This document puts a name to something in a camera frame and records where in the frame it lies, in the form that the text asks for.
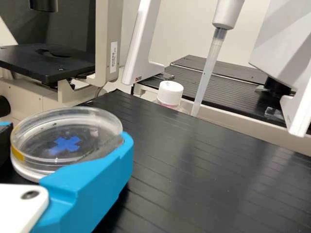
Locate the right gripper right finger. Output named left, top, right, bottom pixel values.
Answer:
left=30, top=131, right=134, bottom=233

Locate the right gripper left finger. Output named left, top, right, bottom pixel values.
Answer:
left=0, top=121, right=14, bottom=168

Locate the petri dish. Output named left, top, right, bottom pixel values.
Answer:
left=10, top=106, right=124, bottom=183

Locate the long black platform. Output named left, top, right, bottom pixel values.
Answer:
left=0, top=89, right=311, bottom=233

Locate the white-capped bottle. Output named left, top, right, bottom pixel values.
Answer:
left=153, top=81, right=190, bottom=114

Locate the white pipette stand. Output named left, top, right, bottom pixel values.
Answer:
left=121, top=0, right=311, bottom=139

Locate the cream microscope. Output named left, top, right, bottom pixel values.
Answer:
left=0, top=0, right=123, bottom=127

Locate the pipette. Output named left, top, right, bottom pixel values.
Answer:
left=190, top=0, right=245, bottom=117

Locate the short black platform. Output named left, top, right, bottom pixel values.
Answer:
left=132, top=54, right=298, bottom=129

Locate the white incubator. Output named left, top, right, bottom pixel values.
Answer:
left=248, top=0, right=311, bottom=96

